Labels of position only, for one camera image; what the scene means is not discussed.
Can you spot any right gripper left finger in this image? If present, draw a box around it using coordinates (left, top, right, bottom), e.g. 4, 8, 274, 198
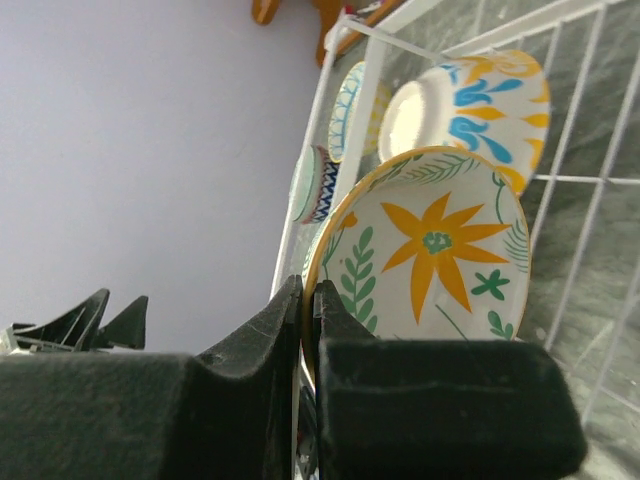
1, 275, 302, 479

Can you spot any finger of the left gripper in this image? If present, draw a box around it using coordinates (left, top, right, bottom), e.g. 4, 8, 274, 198
9, 288, 110, 350
97, 296, 149, 350

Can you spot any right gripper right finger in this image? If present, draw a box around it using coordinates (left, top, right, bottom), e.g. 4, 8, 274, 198
312, 281, 588, 479

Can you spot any orange flower bowl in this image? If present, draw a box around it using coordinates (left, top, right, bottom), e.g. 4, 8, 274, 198
302, 146, 532, 378

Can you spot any yellow sun teal bowl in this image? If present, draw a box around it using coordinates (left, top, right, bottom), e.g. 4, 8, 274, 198
328, 61, 392, 163

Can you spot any blue yellow patterned bowl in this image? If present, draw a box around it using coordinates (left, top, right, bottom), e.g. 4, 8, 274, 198
377, 50, 551, 194

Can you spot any light teal glazed bowl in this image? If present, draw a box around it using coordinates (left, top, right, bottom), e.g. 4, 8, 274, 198
290, 145, 340, 224

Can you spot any wooden three-tier shelf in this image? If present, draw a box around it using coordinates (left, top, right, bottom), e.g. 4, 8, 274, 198
251, 0, 404, 67

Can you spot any white wire dish rack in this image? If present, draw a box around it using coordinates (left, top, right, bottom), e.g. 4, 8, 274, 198
269, 0, 640, 431

